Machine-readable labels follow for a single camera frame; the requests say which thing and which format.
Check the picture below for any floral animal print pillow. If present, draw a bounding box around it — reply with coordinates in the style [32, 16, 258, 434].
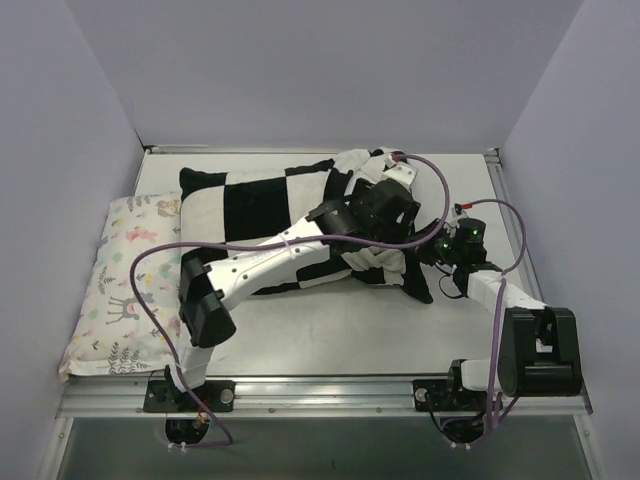
[59, 193, 181, 381]

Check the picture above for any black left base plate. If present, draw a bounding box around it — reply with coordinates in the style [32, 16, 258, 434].
[142, 379, 236, 413]

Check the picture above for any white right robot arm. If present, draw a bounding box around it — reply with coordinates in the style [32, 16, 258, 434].
[415, 218, 583, 409]

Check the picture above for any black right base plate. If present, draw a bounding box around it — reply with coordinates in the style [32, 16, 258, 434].
[412, 378, 486, 413]

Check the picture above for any aluminium front rail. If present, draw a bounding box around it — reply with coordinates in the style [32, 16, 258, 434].
[54, 377, 594, 419]

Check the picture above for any aluminium rail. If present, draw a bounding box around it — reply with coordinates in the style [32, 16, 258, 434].
[54, 377, 594, 419]
[484, 148, 543, 300]

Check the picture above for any black white checkered pillowcase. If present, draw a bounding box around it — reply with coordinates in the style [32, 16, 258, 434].
[179, 148, 433, 304]

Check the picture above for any aluminium right side rail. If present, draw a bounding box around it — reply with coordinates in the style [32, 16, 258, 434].
[484, 148, 543, 300]

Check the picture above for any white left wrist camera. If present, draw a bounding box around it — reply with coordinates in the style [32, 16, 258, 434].
[381, 153, 417, 191]

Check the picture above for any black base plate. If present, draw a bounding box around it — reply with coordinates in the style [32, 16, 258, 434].
[412, 378, 486, 413]
[142, 379, 236, 413]

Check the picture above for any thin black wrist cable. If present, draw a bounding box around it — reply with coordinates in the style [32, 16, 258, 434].
[438, 267, 469, 301]

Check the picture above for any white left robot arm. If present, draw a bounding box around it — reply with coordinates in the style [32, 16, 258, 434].
[166, 179, 420, 411]

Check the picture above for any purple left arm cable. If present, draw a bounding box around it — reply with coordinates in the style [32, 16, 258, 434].
[129, 152, 449, 446]

